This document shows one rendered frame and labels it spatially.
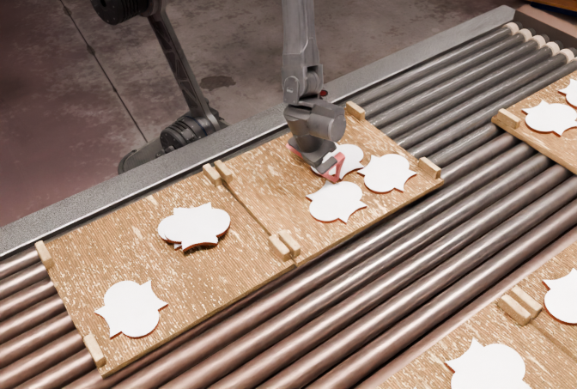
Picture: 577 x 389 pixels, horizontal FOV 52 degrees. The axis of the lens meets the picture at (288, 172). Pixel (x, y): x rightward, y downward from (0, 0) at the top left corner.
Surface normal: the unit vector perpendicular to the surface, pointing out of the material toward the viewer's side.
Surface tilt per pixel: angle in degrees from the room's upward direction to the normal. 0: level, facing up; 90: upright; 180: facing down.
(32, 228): 0
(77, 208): 0
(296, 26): 68
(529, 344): 0
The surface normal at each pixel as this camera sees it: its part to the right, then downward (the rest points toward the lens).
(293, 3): -0.58, 0.24
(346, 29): -0.02, -0.73
